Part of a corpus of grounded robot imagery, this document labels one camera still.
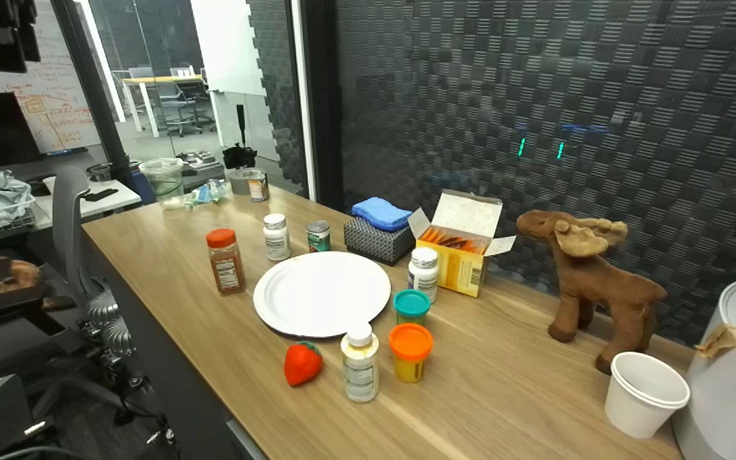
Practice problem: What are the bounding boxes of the white supplement bottle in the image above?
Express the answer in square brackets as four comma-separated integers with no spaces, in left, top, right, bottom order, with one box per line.
[410,249,439,299]

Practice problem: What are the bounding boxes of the teal lid play-doh tub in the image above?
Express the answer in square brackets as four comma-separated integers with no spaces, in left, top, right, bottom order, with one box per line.
[395,290,430,323]

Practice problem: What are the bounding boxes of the clear vitamin bottle white cap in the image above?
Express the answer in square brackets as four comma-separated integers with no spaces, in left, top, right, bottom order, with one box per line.
[340,323,379,404]

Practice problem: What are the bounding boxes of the orange lid play-doh tub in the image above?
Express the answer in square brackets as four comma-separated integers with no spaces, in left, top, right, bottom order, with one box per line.
[388,323,434,383]

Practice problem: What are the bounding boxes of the red plush strawberry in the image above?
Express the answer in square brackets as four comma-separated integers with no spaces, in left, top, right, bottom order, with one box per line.
[285,343,324,386]

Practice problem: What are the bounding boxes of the white paper plate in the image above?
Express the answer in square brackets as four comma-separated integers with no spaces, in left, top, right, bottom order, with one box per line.
[254,250,392,340]

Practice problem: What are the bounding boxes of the brown plush moose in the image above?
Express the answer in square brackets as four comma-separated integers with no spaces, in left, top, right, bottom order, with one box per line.
[517,209,667,373]

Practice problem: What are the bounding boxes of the grey foam block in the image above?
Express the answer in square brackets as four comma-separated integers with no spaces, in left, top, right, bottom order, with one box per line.
[345,218,415,263]

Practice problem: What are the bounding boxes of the blue cloth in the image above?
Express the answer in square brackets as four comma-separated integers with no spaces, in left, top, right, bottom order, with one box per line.
[351,198,410,232]

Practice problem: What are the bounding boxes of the small glass jar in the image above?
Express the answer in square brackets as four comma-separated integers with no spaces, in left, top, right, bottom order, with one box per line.
[306,221,329,253]

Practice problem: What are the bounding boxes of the white pill bottle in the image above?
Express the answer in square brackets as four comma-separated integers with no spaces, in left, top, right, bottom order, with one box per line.
[263,213,292,260]

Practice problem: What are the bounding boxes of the open yellow cardboard box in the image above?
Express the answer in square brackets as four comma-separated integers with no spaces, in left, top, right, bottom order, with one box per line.
[410,189,517,297]

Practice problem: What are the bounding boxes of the candle tin with label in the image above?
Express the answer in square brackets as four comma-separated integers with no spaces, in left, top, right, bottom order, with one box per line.
[246,168,268,203]

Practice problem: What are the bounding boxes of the orange lid spice jar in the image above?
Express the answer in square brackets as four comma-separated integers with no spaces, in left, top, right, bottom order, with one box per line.
[204,228,246,294]

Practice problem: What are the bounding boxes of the white paper cup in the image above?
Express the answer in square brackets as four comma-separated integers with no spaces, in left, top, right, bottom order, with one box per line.
[604,352,694,439]

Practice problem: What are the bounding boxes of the office chair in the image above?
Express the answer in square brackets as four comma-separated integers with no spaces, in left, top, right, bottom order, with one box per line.
[0,168,158,458]

